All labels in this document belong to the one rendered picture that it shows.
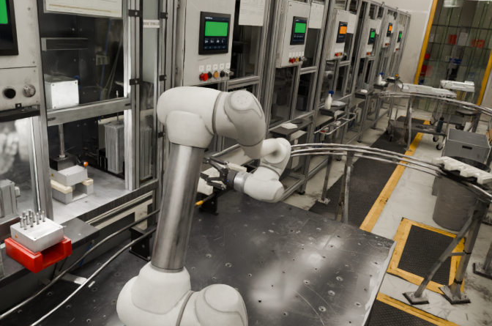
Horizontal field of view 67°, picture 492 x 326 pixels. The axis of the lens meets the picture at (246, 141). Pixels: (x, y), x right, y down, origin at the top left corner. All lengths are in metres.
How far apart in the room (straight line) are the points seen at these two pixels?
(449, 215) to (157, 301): 3.19
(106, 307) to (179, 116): 0.77
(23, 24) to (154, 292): 0.87
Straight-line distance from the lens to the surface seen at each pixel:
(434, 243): 3.69
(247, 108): 1.02
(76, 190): 1.80
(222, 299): 1.13
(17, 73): 1.32
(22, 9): 1.32
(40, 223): 1.39
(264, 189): 1.54
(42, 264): 1.35
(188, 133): 1.09
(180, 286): 1.18
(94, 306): 1.54
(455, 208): 3.94
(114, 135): 1.86
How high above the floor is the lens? 1.70
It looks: 18 degrees down
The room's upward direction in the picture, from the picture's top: 6 degrees clockwise
